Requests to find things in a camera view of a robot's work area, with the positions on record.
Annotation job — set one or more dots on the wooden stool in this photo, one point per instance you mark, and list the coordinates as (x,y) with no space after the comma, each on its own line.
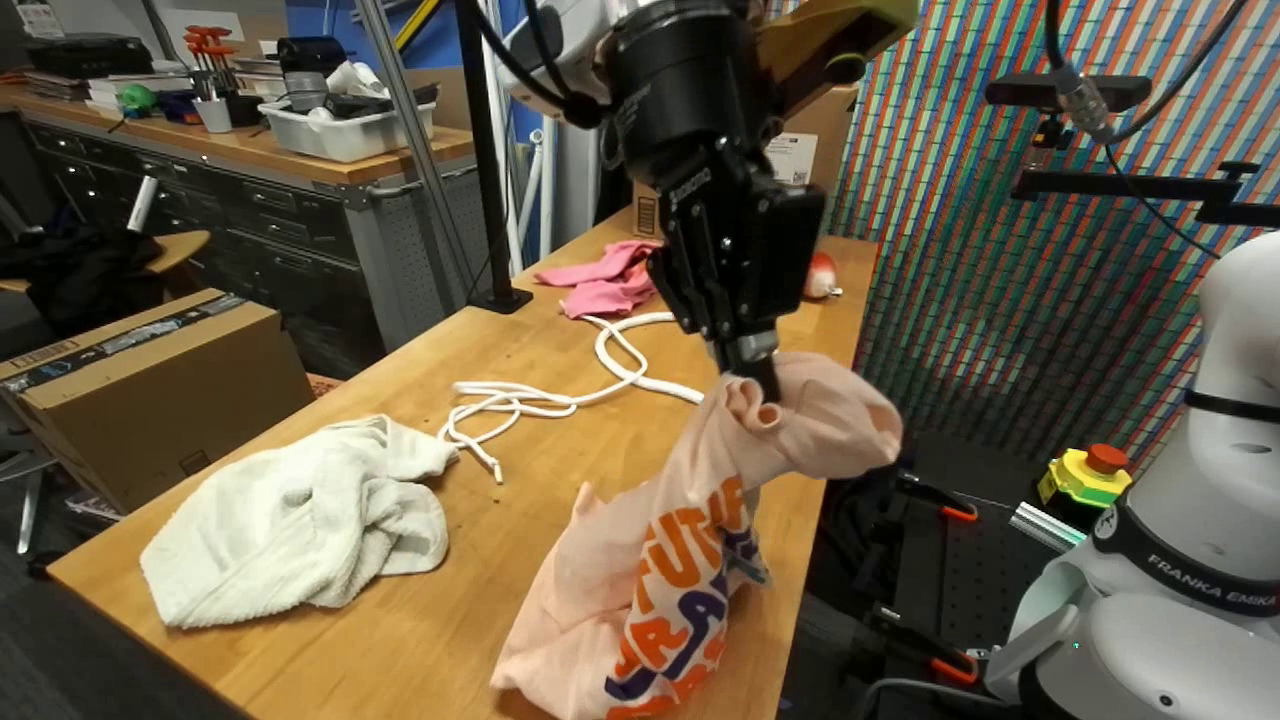
(183,249)

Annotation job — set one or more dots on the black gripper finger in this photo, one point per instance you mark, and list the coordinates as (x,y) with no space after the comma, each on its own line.
(769,366)
(742,361)

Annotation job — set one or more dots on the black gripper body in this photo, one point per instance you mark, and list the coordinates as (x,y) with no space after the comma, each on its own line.
(742,244)

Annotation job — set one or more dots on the white frame pole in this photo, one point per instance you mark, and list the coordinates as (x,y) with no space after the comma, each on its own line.
(544,202)

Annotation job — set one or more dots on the black flat device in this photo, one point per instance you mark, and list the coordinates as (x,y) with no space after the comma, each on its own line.
(84,57)

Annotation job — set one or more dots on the white cup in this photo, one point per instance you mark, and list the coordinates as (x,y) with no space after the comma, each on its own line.
(212,114)

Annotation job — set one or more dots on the black stereo camera bar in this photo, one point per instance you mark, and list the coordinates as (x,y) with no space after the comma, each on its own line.
(1065,94)

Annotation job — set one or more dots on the orange black clamp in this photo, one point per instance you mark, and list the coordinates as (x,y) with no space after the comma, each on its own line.
(959,510)
(954,671)

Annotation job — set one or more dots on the orange tool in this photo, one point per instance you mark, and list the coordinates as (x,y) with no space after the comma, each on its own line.
(208,46)

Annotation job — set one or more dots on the white towel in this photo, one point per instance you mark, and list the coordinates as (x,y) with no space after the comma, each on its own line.
(295,522)

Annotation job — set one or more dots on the grey metal pole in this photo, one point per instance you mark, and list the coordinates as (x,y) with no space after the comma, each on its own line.
(414,147)

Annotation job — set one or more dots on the black bulky item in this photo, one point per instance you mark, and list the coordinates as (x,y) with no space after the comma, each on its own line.
(315,57)

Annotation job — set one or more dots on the black bag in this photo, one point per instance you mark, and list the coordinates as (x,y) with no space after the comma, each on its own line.
(84,282)

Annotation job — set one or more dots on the green small item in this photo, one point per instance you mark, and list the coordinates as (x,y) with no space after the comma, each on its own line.
(136,99)

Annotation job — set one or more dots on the cardboard box with black tape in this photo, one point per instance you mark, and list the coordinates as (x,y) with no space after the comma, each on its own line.
(146,400)

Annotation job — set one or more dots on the black pole stand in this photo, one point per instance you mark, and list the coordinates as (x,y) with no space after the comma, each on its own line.
(487,202)

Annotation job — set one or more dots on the peach printed cloth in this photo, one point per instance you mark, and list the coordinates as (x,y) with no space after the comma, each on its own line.
(624,572)

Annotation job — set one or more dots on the white crumpled cloth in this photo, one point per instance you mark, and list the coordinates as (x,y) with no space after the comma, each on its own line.
(354,82)

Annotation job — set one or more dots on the aluminium profile piece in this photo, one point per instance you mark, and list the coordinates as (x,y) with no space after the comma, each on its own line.
(1047,525)

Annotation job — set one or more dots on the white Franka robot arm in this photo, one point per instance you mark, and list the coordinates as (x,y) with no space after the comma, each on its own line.
(1202,587)

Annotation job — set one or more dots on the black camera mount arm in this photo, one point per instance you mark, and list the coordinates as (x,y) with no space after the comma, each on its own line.
(1123,185)

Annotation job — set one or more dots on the yellow red emergency stop button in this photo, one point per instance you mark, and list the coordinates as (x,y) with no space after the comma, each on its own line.
(1083,478)

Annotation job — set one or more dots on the wooden top workbench with drawers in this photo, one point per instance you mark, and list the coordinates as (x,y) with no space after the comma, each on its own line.
(241,221)

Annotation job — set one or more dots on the white plastic bin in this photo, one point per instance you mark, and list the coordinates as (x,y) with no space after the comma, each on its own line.
(340,135)

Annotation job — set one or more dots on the pink cloth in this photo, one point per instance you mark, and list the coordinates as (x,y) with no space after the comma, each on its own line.
(600,297)

